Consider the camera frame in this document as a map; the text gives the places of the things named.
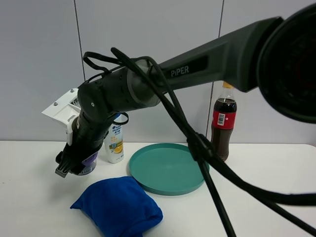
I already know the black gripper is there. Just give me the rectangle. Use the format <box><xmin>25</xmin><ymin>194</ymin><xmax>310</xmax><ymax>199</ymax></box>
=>
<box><xmin>55</xmin><ymin>112</ymin><xmax>112</xmax><ymax>178</ymax></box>

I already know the purple lid air freshener jar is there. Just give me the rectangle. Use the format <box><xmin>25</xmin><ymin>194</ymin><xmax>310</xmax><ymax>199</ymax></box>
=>
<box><xmin>78</xmin><ymin>152</ymin><xmax>98</xmax><ymax>176</ymax></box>

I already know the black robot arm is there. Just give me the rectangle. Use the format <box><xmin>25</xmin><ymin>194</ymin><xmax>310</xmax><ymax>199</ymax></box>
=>
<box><xmin>55</xmin><ymin>4</ymin><xmax>316</xmax><ymax>177</ymax></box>

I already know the white blue shampoo bottle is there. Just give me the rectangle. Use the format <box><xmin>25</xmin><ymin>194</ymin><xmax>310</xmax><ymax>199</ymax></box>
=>
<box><xmin>104</xmin><ymin>114</ymin><xmax>124</xmax><ymax>164</ymax></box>

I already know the blue folded towel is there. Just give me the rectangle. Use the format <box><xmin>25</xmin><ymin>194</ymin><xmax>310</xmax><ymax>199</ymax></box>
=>
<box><xmin>70</xmin><ymin>176</ymin><xmax>163</xmax><ymax>237</ymax></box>

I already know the teal round plastic plate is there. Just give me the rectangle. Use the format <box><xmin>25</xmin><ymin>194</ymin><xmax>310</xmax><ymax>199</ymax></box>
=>
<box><xmin>128</xmin><ymin>143</ymin><xmax>204</xmax><ymax>196</ymax></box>

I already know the cola bottle with yellow cap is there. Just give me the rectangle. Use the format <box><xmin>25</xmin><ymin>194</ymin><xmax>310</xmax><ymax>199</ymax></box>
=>
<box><xmin>211</xmin><ymin>82</ymin><xmax>237</xmax><ymax>161</ymax></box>

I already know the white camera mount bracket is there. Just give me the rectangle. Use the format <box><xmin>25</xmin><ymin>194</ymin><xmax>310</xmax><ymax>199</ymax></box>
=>
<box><xmin>42</xmin><ymin>88</ymin><xmax>81</xmax><ymax>146</ymax></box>

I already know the black cable bundle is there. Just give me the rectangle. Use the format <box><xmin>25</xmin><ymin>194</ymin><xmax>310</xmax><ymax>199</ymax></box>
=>
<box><xmin>82</xmin><ymin>47</ymin><xmax>316</xmax><ymax>237</ymax></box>

